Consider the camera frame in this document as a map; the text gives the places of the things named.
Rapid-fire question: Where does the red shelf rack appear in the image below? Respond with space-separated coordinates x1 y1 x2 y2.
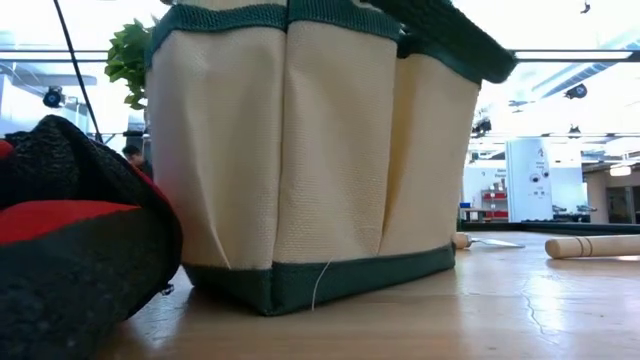
481 188 509 220

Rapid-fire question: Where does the black red gardening glove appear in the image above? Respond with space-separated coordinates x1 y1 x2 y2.
0 114 184 360

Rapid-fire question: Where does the horizontal ceiling light rail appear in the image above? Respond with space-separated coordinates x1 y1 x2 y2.
0 48 640 64

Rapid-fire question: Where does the person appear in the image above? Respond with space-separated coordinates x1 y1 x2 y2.
122 143 154 180

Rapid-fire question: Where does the green potted plant black pot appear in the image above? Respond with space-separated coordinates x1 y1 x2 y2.
103 17 154 111

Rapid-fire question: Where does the black metal table frame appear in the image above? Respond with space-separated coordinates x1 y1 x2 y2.
458 220 640 237

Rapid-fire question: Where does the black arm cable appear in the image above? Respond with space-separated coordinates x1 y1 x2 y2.
52 0 105 145

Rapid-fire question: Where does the white column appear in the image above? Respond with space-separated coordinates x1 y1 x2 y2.
504 138 554 223

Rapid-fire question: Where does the beige green canvas gardening bag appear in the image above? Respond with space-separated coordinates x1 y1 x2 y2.
144 0 519 317

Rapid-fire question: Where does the garden tool grooved wooden handle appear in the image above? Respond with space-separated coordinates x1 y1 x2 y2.
544 234 640 260

